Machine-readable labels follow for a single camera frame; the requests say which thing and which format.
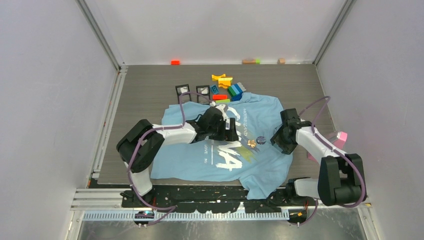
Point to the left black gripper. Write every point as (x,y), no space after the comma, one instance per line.
(230,135)

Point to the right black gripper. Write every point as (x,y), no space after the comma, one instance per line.
(287,148)

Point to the pink leaf brooch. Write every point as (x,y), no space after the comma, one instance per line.
(251,143)

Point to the blue round brooch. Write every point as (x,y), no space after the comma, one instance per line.
(261,140)

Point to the light blue printed t-shirt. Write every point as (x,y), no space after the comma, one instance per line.
(260,170)

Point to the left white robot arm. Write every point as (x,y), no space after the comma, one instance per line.
(138,148)

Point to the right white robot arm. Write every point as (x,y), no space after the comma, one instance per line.
(341,175)

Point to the right black brooch box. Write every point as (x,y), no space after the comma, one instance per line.
(204,94)

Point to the black brooch box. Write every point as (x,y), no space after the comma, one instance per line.
(181,97)
(204,94)

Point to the left black brooch box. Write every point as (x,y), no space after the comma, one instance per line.
(181,97)

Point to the lime green long block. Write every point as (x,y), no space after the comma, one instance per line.
(223,101)

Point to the red flat block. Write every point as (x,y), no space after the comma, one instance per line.
(217,97)

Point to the multicolour brick stack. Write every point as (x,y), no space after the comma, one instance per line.
(236,91)

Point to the blue figure-eight block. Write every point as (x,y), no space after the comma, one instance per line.
(214,89)

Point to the pink white object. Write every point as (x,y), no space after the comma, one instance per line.
(339,140)

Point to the yellow arch block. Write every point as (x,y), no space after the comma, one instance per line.
(217,77)

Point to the tan arch wooden block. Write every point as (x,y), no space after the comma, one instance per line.
(249,61)

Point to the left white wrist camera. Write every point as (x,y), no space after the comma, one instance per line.
(223,108)

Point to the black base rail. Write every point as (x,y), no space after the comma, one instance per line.
(221,199)

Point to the red block by wall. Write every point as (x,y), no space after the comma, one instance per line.
(175,62)

